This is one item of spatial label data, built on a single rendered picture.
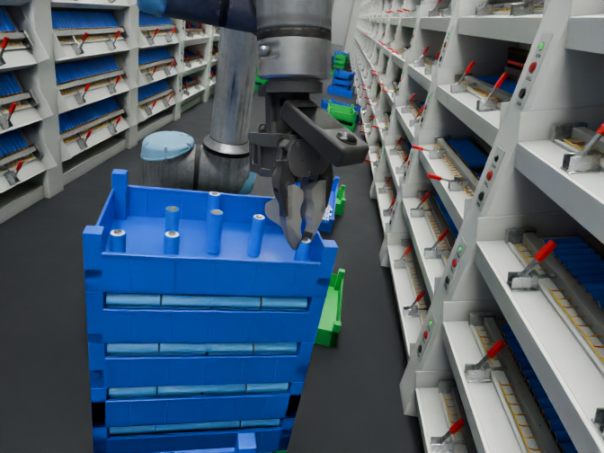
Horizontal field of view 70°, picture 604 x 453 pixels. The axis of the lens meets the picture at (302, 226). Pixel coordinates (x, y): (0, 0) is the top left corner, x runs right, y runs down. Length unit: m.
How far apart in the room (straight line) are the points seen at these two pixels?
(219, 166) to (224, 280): 0.79
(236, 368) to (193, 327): 0.10
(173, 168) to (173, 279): 0.79
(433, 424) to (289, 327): 0.51
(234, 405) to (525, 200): 0.62
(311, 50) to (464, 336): 0.65
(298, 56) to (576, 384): 0.50
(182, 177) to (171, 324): 0.78
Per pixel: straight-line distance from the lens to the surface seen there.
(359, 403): 1.15
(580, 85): 0.86
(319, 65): 0.53
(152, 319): 0.59
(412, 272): 1.50
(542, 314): 0.72
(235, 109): 1.26
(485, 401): 0.84
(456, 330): 0.97
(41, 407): 1.11
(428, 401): 1.08
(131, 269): 0.55
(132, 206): 0.73
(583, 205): 0.64
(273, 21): 0.54
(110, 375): 0.66
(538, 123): 0.84
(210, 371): 0.66
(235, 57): 1.23
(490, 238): 0.90
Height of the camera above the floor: 0.82
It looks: 26 degrees down
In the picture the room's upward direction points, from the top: 12 degrees clockwise
